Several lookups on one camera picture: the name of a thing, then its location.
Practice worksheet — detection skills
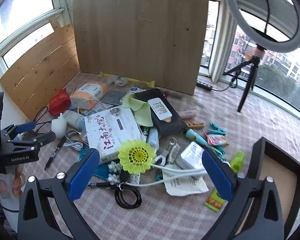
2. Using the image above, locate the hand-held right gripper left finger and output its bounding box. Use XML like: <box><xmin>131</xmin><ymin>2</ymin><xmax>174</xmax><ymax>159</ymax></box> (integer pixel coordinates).
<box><xmin>17</xmin><ymin>148</ymin><xmax>100</xmax><ymax>240</ymax></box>

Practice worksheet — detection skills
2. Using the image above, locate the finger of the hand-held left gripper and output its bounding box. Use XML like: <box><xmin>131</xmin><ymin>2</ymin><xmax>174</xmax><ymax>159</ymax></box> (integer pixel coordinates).
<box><xmin>1</xmin><ymin>121</ymin><xmax>37</xmax><ymax>139</ymax></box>
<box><xmin>7</xmin><ymin>131</ymin><xmax>56</xmax><ymax>151</ymax></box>

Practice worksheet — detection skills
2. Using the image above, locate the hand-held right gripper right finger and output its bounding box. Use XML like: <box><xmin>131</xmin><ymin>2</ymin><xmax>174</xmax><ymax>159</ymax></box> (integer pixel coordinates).
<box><xmin>201</xmin><ymin>148</ymin><xmax>285</xmax><ymax>240</ymax></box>

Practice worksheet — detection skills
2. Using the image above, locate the green glove packet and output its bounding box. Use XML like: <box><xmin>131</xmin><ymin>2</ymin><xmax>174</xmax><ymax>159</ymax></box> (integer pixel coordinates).
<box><xmin>229</xmin><ymin>151</ymin><xmax>246</xmax><ymax>173</ymax></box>

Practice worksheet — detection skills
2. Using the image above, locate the black container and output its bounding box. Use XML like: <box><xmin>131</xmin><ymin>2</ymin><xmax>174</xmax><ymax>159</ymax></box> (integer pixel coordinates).
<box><xmin>247</xmin><ymin>137</ymin><xmax>300</xmax><ymax>240</ymax></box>

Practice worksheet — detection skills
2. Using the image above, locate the printed white box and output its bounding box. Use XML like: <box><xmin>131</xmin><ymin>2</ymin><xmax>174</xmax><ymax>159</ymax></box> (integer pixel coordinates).
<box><xmin>84</xmin><ymin>107</ymin><xmax>147</xmax><ymax>164</ymax></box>

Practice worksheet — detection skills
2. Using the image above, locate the yellow-green flower fan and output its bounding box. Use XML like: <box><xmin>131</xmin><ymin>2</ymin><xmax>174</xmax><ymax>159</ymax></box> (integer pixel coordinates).
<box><xmin>118</xmin><ymin>140</ymin><xmax>208</xmax><ymax>178</ymax></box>

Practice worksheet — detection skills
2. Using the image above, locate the light green cloth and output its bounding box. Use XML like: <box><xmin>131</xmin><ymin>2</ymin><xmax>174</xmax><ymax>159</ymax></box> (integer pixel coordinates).
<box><xmin>122</xmin><ymin>95</ymin><xmax>153</xmax><ymax>127</ymax></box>

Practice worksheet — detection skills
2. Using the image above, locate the white bottle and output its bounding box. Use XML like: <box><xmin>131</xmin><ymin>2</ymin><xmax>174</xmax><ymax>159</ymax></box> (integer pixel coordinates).
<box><xmin>51</xmin><ymin>113</ymin><xmax>68</xmax><ymax>139</ymax></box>

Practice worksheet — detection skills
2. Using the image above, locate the black pen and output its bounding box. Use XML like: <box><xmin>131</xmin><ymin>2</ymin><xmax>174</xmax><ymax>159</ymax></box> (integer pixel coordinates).
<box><xmin>44</xmin><ymin>136</ymin><xmax>67</xmax><ymax>171</ymax></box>

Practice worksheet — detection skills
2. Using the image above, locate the blue packet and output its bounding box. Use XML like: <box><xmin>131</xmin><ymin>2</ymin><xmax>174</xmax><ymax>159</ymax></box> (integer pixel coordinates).
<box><xmin>93</xmin><ymin>163</ymin><xmax>111</xmax><ymax>181</ymax></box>

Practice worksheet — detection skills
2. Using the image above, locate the green orange small packet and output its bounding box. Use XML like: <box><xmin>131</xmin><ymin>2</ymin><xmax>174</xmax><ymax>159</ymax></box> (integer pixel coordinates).
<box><xmin>204</xmin><ymin>188</ymin><xmax>228</xmax><ymax>213</ymax></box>

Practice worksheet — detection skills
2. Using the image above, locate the teal clothespin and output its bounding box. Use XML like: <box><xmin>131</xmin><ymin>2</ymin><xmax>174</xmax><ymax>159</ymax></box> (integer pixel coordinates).
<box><xmin>207</xmin><ymin>122</ymin><xmax>227</xmax><ymax>135</ymax></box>
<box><xmin>211</xmin><ymin>145</ymin><xmax>227</xmax><ymax>162</ymax></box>

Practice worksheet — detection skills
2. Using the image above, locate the white blue printed sachet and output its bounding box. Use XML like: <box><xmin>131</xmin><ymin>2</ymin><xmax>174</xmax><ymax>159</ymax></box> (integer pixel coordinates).
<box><xmin>64</xmin><ymin>110</ymin><xmax>86</xmax><ymax>130</ymax></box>

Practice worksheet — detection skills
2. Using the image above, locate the white plastic pack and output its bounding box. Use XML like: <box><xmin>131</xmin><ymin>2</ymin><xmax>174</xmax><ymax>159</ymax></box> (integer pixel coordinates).
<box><xmin>176</xmin><ymin>142</ymin><xmax>208</xmax><ymax>178</ymax></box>

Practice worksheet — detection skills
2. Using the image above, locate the red packet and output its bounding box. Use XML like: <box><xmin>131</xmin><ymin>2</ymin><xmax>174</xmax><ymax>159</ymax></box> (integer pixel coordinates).
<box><xmin>48</xmin><ymin>89</ymin><xmax>71</xmax><ymax>117</ymax></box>

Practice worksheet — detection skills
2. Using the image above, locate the small coffee creamer sachet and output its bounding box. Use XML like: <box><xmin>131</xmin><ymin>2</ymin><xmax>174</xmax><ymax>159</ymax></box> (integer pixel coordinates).
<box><xmin>204</xmin><ymin>132</ymin><xmax>228</xmax><ymax>147</ymax></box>

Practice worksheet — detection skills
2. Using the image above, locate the teal hand cream tube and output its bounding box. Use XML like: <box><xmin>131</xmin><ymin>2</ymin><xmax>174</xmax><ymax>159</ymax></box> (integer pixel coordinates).
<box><xmin>185</xmin><ymin>129</ymin><xmax>215</xmax><ymax>148</ymax></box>

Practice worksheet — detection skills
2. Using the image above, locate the pine plank panel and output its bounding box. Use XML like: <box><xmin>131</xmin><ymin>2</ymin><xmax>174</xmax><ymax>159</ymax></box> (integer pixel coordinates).
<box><xmin>0</xmin><ymin>17</ymin><xmax>81</xmax><ymax>121</ymax></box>

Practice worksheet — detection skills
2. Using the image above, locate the wooden clothespin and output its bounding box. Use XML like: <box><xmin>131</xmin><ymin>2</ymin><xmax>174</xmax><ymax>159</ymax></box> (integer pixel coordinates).
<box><xmin>186</xmin><ymin>122</ymin><xmax>205</xmax><ymax>130</ymax></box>

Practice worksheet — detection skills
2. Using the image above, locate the orange tissue pack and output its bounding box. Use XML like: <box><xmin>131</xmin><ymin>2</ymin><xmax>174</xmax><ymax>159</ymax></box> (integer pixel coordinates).
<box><xmin>69</xmin><ymin>82</ymin><xmax>108</xmax><ymax>110</ymax></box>

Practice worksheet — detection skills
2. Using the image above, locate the pink tube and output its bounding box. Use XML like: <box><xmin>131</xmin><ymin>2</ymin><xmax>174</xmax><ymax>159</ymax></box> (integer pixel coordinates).
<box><xmin>179</xmin><ymin>109</ymin><xmax>198</xmax><ymax>119</ymax></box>

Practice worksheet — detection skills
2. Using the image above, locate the black pouch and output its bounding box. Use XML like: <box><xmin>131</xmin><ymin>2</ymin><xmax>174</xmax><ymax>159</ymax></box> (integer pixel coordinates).
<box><xmin>133</xmin><ymin>88</ymin><xmax>188</xmax><ymax>136</ymax></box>

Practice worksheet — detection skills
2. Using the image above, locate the grey foil packet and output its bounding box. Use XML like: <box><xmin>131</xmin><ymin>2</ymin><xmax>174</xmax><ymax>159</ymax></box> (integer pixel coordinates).
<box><xmin>100</xmin><ymin>90</ymin><xmax>128</xmax><ymax>106</ymax></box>

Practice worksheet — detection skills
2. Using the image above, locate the white label card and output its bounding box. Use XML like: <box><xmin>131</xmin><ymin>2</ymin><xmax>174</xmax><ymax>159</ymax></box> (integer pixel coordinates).
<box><xmin>147</xmin><ymin>97</ymin><xmax>173</xmax><ymax>123</ymax></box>

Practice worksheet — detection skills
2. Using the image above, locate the white crumpled plastic bag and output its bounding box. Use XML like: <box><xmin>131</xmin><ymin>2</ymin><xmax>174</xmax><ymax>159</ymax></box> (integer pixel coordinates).
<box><xmin>107</xmin><ymin>76</ymin><xmax>128</xmax><ymax>87</ymax></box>

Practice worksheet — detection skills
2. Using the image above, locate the black power strip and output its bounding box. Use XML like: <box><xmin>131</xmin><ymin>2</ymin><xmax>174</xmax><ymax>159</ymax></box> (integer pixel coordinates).
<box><xmin>196</xmin><ymin>81</ymin><xmax>213</xmax><ymax>92</ymax></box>

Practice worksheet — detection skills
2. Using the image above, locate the polka-dot tissue pack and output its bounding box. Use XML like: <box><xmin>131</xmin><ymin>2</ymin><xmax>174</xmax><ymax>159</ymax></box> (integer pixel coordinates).
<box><xmin>120</xmin><ymin>87</ymin><xmax>147</xmax><ymax>101</ymax></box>

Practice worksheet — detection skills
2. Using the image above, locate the yellow paper strip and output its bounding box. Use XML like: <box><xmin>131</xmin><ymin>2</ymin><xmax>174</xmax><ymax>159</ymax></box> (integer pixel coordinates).
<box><xmin>98</xmin><ymin>72</ymin><xmax>156</xmax><ymax>88</ymax></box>

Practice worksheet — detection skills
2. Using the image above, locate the cardboard box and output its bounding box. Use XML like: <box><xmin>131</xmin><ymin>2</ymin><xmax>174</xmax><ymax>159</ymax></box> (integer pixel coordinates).
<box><xmin>72</xmin><ymin>0</ymin><xmax>211</xmax><ymax>96</ymax></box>

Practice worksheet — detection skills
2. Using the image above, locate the small white coiled cable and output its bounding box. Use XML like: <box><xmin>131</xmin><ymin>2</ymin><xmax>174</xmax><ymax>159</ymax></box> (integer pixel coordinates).
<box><xmin>64</xmin><ymin>141</ymin><xmax>83</xmax><ymax>152</ymax></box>

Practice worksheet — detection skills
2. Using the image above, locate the white bead string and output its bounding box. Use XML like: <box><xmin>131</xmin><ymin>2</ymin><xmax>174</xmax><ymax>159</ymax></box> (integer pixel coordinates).
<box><xmin>107</xmin><ymin>161</ymin><xmax>122</xmax><ymax>183</ymax></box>

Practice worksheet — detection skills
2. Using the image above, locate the black coiled cable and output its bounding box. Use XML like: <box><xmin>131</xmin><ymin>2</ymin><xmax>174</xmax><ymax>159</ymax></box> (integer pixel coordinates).
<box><xmin>87</xmin><ymin>181</ymin><xmax>143</xmax><ymax>209</ymax></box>

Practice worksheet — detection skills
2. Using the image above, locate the white charger cable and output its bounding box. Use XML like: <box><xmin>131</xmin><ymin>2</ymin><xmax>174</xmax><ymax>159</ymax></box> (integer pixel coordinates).
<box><xmin>77</xmin><ymin>98</ymin><xmax>102</xmax><ymax>117</ymax></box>

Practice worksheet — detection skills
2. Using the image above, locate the black power cable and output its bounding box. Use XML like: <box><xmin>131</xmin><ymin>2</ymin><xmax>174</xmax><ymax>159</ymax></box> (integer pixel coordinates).
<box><xmin>211</xmin><ymin>74</ymin><xmax>238</xmax><ymax>92</ymax></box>

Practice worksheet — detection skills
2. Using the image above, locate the white window frame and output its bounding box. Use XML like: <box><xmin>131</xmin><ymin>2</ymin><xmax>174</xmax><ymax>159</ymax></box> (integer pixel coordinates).
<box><xmin>0</xmin><ymin>0</ymin><xmax>73</xmax><ymax>68</ymax></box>

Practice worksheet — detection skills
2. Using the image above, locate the black tripod with cable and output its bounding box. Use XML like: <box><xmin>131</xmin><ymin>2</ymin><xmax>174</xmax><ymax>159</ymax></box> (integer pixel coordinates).
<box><xmin>199</xmin><ymin>0</ymin><xmax>300</xmax><ymax>123</ymax></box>

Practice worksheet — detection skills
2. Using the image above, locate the white ring light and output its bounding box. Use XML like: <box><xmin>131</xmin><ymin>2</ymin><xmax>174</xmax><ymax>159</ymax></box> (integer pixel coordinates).
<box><xmin>224</xmin><ymin>0</ymin><xmax>300</xmax><ymax>53</ymax></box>

